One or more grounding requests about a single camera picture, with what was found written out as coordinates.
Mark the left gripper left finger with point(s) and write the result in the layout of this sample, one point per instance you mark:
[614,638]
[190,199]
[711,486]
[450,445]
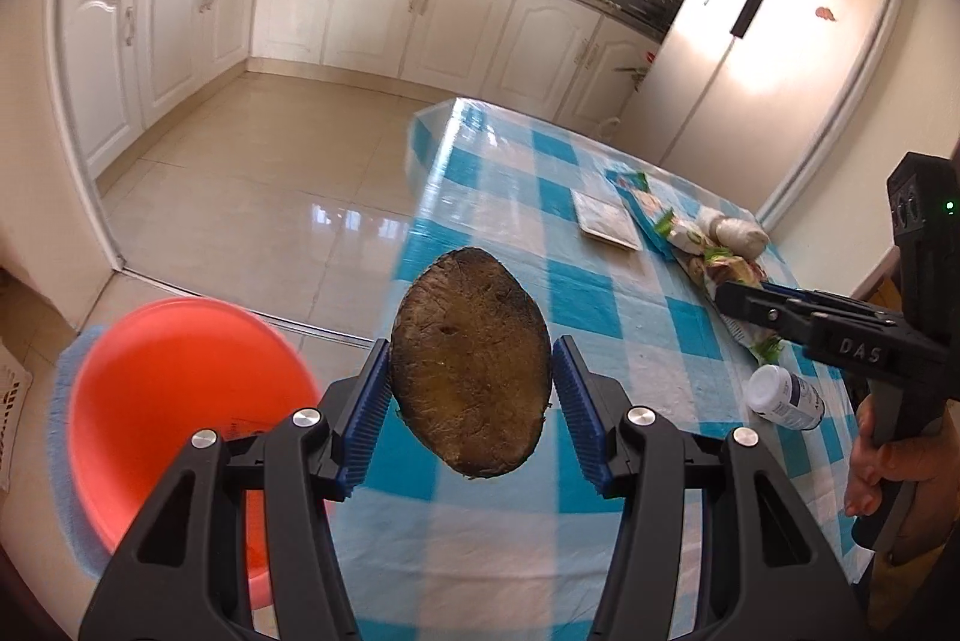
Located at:
[181,570]

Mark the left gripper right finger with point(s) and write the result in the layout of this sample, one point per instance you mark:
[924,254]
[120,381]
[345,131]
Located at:
[766,569]

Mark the brown round bread slice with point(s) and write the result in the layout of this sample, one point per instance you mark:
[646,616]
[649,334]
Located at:
[470,364]

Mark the white kitchen cabinets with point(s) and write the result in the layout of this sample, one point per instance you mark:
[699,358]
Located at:
[129,63]

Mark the right hand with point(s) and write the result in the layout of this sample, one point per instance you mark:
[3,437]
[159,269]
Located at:
[930,462]

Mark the blue floor mat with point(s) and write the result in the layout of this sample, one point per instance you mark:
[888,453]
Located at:
[89,552]

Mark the white pill bottle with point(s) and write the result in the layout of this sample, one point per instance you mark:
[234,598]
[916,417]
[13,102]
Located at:
[783,398]

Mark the orange plastic basin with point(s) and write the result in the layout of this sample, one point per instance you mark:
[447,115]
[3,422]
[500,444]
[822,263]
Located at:
[157,376]

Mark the green snack wrapper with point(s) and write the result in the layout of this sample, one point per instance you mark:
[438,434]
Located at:
[677,237]

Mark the blue white checkered tablecloth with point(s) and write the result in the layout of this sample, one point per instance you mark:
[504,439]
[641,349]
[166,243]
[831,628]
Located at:
[430,554]

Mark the grey wet wipes pack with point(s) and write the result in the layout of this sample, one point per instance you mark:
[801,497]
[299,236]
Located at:
[605,221]

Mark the white refrigerator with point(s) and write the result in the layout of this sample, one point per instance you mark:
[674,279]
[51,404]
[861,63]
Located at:
[740,90]

